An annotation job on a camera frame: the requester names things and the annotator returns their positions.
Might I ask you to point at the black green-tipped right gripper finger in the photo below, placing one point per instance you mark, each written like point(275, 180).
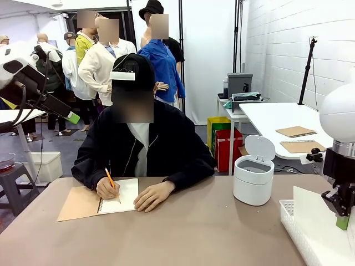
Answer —
point(350, 199)
point(339, 206)

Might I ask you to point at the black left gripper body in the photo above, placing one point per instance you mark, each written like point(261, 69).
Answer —
point(32, 80)

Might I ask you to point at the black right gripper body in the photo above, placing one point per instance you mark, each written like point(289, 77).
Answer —
point(339, 166)

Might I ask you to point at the white paper sheet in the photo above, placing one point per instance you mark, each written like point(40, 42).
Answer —
point(313, 213)

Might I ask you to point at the yellow pencil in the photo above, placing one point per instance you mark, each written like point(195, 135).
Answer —
point(109, 177)

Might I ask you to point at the spiral notebook with brown cover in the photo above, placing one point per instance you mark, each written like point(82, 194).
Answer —
point(80, 202)

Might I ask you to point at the person's left forearm black sleeve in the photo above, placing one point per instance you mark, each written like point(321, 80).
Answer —
point(194, 177)

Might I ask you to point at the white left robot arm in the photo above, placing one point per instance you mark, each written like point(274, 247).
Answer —
point(15, 54)

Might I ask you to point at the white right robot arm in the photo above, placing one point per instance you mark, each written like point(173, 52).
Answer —
point(338, 110)

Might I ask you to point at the person's right forearm black sleeve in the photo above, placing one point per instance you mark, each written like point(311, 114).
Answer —
point(86, 174)

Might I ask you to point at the person's right hand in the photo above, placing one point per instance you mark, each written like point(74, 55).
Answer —
point(106, 189)

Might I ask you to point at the person's left hand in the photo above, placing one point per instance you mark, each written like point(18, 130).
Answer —
point(154, 198)

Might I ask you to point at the mannequin in dark puffer jacket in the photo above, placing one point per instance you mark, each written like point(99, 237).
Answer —
point(55, 80)

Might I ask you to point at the mannequin in cap and white shirt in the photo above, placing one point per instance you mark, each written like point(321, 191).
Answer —
point(73, 72)

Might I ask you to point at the large brown spiral notebook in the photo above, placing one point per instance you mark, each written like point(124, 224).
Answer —
point(301, 147)

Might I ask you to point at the white desk with leg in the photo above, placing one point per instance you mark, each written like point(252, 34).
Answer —
point(26, 144)

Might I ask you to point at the white perforated plastic basket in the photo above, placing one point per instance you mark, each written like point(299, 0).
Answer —
point(287, 216)

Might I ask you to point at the small brown cardboard notebook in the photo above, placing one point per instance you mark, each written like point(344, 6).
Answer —
point(295, 131)

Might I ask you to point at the mannequin in cream cardigan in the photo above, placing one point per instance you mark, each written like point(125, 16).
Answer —
point(100, 69)

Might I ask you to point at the white floor storage bin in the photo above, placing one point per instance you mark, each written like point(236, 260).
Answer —
point(50, 166)

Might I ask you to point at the mannequin in yellow jacket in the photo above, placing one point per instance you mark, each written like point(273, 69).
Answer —
point(81, 47)

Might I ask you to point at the clear bowl with red contents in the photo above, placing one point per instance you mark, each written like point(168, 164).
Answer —
point(7, 163)

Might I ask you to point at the grey stool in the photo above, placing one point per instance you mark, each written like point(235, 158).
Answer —
point(14, 177)

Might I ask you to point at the white lidded trash bin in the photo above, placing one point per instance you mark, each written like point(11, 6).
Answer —
point(252, 185)

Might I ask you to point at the large white desk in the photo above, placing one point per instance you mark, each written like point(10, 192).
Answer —
point(263, 116)

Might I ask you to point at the black baseball cap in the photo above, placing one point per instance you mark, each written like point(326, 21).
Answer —
point(144, 69)

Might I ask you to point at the red bag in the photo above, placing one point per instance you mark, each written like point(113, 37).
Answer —
point(227, 149)

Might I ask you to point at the grey open tray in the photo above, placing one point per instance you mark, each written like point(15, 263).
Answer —
point(245, 97)

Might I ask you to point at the mannequin in blue shirt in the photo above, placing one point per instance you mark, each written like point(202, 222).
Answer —
point(163, 61)

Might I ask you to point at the small white side table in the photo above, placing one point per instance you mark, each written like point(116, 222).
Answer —
point(233, 113)

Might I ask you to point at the person's torso in black jacket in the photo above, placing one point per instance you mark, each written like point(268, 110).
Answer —
point(172, 144)

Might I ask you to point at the yellow and green bag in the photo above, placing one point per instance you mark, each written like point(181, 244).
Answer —
point(217, 122)

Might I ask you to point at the grey square box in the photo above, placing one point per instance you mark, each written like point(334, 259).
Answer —
point(238, 83)

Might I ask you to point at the mannequin in black t-shirt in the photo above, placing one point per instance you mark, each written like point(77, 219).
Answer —
point(176, 50)

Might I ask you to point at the black bucket hat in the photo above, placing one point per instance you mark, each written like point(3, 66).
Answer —
point(151, 8)

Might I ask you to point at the black double light stand pole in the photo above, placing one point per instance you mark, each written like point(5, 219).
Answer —
point(236, 36)

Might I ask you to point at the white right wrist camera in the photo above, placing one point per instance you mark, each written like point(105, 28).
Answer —
point(314, 155)

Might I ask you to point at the white head-mounted camera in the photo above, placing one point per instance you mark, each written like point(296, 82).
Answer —
point(122, 76)

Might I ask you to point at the tall black tripod with camera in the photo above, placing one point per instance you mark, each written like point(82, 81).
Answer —
point(306, 72)

